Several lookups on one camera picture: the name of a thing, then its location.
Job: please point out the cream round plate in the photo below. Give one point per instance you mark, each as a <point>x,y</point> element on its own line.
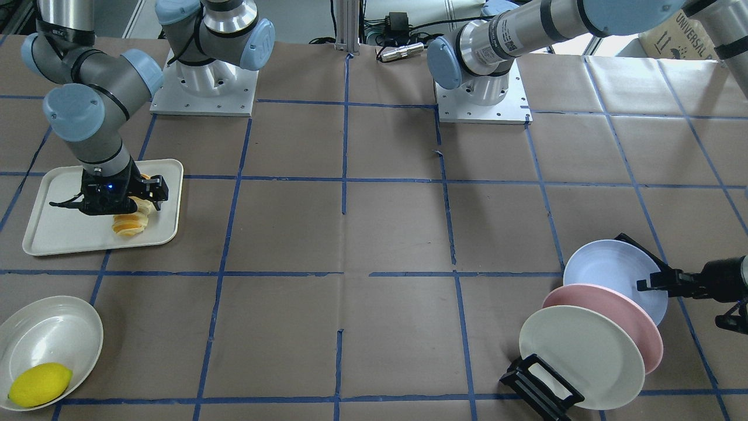
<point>60,329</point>

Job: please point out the black dish rack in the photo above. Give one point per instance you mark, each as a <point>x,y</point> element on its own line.
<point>541,387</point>

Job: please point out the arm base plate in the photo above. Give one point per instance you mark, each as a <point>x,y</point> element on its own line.
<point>216,89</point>
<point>486,99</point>

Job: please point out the aluminium frame post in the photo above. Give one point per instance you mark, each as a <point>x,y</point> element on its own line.
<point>348,25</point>

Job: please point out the silver cylindrical connector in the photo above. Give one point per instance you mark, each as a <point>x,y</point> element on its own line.
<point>389,54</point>

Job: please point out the pink plate in rack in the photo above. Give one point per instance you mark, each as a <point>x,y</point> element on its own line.
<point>622,310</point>

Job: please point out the cream plate in rack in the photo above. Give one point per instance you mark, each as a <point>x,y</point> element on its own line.
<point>589,351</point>

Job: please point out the cardboard box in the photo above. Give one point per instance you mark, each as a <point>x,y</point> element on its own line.
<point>678,38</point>

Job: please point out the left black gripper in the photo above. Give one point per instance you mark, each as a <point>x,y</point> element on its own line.
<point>723,278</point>

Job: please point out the yellow lemon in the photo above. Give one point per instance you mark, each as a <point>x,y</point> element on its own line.
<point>40,385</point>

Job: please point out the blue plate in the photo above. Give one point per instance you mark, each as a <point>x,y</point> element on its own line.
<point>618,266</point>

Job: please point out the yellow twisted bread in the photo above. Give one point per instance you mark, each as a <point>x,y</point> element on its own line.
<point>133,223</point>

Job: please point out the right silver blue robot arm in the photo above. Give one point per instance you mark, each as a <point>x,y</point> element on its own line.
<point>97,93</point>

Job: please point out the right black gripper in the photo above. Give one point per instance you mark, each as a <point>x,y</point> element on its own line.
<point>153,188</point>

